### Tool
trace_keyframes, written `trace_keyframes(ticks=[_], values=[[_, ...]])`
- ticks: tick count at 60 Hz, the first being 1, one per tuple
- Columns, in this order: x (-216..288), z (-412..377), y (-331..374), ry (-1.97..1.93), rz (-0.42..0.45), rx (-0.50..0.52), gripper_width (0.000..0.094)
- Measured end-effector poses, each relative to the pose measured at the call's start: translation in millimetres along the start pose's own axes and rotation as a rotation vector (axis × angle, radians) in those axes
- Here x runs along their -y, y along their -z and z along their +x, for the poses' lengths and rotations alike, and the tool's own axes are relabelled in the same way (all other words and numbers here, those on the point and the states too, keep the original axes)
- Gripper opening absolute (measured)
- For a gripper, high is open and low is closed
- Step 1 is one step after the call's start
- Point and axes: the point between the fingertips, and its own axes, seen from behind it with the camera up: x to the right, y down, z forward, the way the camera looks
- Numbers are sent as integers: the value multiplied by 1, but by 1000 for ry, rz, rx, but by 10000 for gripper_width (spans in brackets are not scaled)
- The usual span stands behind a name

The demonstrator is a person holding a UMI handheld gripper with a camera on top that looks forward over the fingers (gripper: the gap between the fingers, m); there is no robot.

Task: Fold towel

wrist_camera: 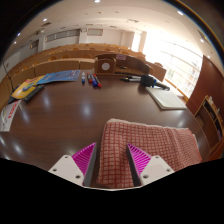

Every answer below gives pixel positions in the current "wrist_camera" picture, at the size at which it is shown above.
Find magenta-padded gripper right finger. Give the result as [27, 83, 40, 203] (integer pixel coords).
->
[125, 143, 175, 188]

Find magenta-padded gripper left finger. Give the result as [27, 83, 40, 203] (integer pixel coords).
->
[48, 142, 98, 188]

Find red white checked towel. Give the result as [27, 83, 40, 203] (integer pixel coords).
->
[96, 118, 203, 190]

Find white notepad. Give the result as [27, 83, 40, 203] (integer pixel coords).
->
[145, 86, 188, 111]

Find wooden shelf unit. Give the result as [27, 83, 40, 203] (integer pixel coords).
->
[194, 94, 224, 151]

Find white paper with red print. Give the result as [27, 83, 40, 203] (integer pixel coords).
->
[0, 99, 22, 133]

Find black remote control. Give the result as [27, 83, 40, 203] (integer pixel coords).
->
[22, 85, 45, 103]

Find black handheld microphone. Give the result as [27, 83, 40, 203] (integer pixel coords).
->
[139, 74, 171, 92]

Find yellow booklet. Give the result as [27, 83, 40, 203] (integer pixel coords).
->
[10, 75, 46, 100]

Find blue booklet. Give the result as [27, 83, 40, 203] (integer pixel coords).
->
[36, 69, 82, 86]

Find black pen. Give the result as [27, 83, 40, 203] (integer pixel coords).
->
[120, 75, 142, 83]

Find wooden lecture seat rows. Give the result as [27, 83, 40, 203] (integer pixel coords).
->
[0, 42, 168, 101]

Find wooden desk organizer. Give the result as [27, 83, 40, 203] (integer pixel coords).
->
[93, 53, 155, 78]

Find large bright window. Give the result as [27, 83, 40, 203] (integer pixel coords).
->
[143, 31, 204, 98]

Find black gooseneck microphone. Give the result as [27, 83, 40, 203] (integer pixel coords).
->
[3, 61, 14, 98]

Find ceiling air vent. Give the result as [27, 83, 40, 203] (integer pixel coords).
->
[196, 29, 209, 44]

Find ceiling spot lights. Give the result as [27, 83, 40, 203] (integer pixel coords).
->
[13, 0, 211, 59]

